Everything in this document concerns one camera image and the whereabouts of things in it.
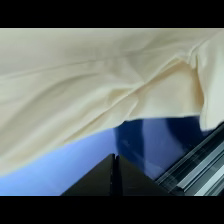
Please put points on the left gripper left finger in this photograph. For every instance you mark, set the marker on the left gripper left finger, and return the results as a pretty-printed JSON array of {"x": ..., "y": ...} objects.
[{"x": 96, "y": 180}]

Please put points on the cream garment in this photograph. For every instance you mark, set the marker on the cream garment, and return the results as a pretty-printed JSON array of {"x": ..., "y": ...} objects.
[{"x": 83, "y": 83}]

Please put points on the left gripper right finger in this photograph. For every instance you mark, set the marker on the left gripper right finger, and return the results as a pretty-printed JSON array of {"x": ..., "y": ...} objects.
[{"x": 136, "y": 181}]

